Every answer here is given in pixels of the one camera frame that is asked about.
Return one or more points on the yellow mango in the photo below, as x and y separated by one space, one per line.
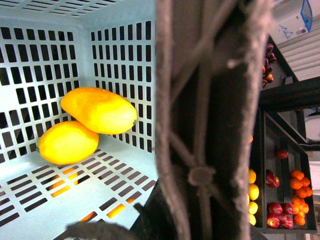
100 110

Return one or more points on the brown basket handle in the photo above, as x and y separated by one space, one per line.
209 57

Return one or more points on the yellow lemon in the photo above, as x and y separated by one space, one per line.
67 142

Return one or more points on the light blue plastic basket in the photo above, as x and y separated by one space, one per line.
47 49

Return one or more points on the pile of oranges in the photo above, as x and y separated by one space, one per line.
300 185

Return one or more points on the pile of red apples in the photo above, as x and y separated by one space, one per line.
278 213

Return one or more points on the black shelf frame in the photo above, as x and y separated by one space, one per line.
280 143

